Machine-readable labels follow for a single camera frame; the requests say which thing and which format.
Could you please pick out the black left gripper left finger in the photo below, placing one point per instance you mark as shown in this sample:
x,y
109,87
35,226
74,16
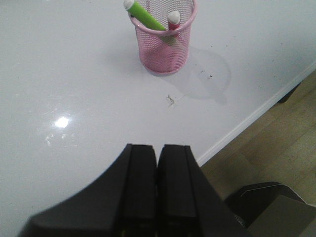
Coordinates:
x,y
121,202

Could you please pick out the pink red marker pen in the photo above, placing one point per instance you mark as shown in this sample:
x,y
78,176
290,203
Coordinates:
x,y
173,19

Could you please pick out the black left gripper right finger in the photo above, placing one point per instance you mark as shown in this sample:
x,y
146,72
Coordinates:
x,y
188,206

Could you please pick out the green marker pen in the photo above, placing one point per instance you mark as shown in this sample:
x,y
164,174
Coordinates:
x,y
149,23

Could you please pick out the dark chair base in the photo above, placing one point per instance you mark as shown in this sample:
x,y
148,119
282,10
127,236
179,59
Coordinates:
x,y
272,209

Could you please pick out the pink mesh pen holder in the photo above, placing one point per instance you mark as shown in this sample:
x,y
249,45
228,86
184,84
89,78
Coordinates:
x,y
155,55

